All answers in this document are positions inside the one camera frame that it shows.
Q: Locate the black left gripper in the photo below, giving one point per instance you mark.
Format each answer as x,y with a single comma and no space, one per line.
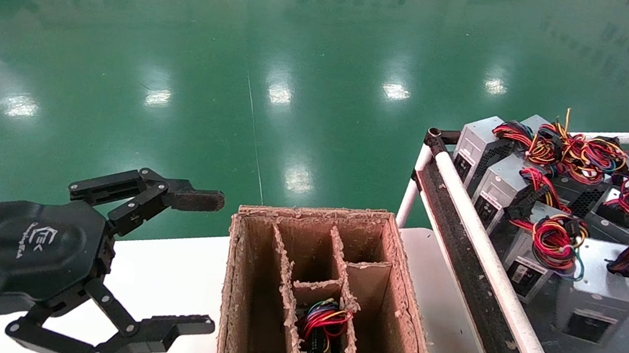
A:
32,252

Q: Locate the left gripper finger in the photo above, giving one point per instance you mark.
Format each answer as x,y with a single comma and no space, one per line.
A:
195,200

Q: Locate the brown divided cardboard box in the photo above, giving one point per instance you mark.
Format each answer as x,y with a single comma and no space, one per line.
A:
389,301

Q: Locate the silver power supply unit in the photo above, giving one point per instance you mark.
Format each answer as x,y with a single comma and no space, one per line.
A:
479,141
504,182

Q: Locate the black mesh power supply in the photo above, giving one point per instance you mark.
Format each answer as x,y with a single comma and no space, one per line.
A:
581,198

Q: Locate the white pipe cart frame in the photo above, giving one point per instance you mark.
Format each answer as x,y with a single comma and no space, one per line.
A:
492,265

